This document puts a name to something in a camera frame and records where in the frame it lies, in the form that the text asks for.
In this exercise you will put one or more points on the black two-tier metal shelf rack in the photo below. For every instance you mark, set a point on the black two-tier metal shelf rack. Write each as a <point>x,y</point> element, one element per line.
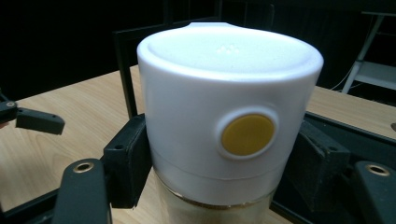
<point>126,77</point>

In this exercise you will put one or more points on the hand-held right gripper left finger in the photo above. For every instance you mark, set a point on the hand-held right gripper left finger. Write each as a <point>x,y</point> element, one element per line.
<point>127,161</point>

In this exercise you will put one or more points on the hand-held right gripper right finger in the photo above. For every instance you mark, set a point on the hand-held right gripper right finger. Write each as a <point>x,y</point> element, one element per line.
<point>317,168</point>

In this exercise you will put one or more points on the white metal stand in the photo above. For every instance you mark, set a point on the white metal stand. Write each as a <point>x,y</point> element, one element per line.
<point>373,73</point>

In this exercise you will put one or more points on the dark round table grommet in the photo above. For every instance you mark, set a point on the dark round table grommet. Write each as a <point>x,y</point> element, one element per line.
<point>394,127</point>

